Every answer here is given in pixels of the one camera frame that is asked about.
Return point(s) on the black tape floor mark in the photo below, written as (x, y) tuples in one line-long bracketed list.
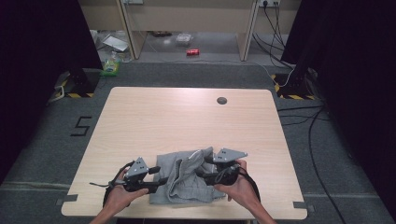
[(81, 126)]

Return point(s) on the grey shorts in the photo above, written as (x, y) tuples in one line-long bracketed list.
[(183, 183)]

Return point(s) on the black stand with striped base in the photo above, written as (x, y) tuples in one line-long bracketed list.
[(81, 79), (295, 84)]

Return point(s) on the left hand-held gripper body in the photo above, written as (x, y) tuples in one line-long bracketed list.
[(137, 174)]

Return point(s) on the red drink can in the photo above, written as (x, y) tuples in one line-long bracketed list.
[(192, 52)]

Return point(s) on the person's left hand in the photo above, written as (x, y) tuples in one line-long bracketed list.
[(120, 199)]

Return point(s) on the grey tape strip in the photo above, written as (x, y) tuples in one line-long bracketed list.
[(67, 199), (303, 206)]

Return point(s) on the person's right hand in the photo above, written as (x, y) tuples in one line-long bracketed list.
[(243, 193)]

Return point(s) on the round grey table grommet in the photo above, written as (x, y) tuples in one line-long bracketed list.
[(221, 100)]

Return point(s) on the black curtain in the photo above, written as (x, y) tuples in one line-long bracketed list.
[(358, 77), (37, 62)]

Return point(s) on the white wall socket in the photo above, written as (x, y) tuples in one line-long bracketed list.
[(269, 2)]

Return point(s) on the white flat sheet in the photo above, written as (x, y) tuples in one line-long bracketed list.
[(115, 43)]

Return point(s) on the clear plastic bag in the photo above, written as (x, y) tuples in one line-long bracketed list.
[(183, 39)]

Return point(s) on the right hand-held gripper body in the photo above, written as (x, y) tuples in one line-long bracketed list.
[(225, 174)]

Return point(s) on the green plastic packet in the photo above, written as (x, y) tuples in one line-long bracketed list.
[(110, 67)]

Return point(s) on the dark small item under desk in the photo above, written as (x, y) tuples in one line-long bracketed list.
[(162, 34)]

